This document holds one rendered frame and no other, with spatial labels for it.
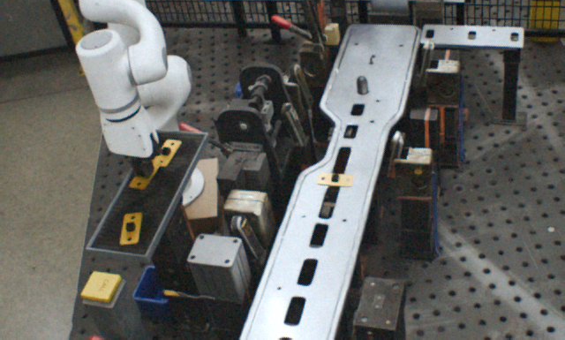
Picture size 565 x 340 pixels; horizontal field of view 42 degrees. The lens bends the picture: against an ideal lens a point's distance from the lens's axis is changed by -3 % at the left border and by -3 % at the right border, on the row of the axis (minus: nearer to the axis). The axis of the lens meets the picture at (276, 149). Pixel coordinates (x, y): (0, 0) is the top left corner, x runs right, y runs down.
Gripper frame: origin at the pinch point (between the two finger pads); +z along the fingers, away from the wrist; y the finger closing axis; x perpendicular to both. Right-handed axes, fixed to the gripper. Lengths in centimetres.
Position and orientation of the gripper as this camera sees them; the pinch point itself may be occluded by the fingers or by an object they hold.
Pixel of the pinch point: (142, 165)
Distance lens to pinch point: 159.0
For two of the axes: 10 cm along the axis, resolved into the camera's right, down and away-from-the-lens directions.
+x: 3.4, -6.6, 6.7
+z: 1.6, 7.4, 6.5
